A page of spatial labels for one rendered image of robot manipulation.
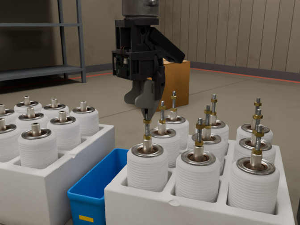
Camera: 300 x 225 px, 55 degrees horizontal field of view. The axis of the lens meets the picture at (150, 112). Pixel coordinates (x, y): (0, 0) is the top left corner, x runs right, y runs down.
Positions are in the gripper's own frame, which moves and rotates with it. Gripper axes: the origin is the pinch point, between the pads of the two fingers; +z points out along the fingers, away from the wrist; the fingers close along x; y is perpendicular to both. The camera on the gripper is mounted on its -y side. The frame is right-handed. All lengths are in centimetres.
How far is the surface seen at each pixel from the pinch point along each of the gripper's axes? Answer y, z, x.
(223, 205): -5.0, 16.2, 18.1
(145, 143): 1.7, 7.0, 0.5
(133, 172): 5.5, 12.9, 0.9
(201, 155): -5.5, 8.0, 10.8
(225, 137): -25.8, 11.8, 1.4
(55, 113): 6.6, 9.8, -44.6
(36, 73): -31, 20, -199
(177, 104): -90, 32, -89
